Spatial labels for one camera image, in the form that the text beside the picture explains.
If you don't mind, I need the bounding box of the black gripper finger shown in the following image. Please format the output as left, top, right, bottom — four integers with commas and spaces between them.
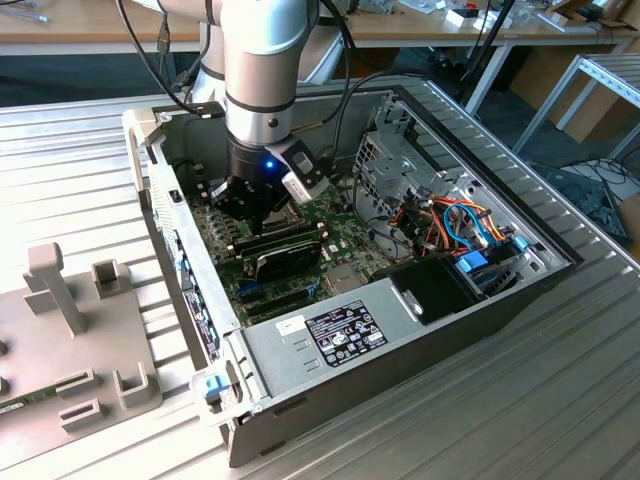
208, 177, 265, 237

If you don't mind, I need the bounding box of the black RAM slot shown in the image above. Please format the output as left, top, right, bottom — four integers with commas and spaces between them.
232, 222, 329, 254

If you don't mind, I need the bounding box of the black graphics card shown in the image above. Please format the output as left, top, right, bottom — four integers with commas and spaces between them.
239, 238, 324, 284

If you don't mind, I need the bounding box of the green motherboard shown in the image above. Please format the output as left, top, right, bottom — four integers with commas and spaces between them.
192, 172, 421, 326

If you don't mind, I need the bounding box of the metal drive cage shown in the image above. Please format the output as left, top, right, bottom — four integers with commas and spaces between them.
352, 89, 484, 226

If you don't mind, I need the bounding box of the silver chipset heatsink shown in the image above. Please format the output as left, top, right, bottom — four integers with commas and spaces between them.
322, 264, 365, 297

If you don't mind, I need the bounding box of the silver power supply unit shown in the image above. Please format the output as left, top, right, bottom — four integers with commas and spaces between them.
239, 277, 434, 401

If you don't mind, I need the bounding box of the blue case latch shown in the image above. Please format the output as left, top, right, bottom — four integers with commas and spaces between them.
198, 373, 230, 402

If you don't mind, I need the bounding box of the grey parts rack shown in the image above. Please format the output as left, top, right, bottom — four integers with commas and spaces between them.
0, 242, 164, 474

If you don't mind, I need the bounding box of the blue disk carrier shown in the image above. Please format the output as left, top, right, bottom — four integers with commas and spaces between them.
453, 251, 490, 275

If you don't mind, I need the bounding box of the open PC case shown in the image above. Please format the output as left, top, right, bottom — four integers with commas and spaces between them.
122, 74, 586, 469

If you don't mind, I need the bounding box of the black stand pole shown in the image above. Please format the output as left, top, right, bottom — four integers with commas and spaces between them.
452, 0, 517, 101

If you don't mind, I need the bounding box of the green RAM stick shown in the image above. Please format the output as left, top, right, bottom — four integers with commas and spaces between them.
0, 387, 57, 416

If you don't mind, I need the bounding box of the wooden desk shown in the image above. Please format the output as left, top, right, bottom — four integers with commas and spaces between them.
0, 0, 634, 116

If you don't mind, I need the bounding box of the large cardboard box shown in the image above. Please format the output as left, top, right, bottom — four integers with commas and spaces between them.
507, 47, 626, 145

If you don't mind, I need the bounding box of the small cardboard box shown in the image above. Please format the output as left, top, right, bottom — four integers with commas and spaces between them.
618, 192, 640, 246

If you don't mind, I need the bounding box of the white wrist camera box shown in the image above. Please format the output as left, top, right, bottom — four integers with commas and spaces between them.
264, 139, 331, 204

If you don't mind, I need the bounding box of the cable with grey connector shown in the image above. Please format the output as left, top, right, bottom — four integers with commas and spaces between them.
115, 0, 226, 120

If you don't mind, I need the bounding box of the orange wire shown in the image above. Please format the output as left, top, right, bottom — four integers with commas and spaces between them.
430, 196, 507, 241

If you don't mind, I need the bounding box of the blue wire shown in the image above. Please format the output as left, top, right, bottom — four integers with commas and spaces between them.
441, 201, 490, 250

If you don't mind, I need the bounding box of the aluminium frame rack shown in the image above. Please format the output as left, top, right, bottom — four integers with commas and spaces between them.
512, 53, 640, 161

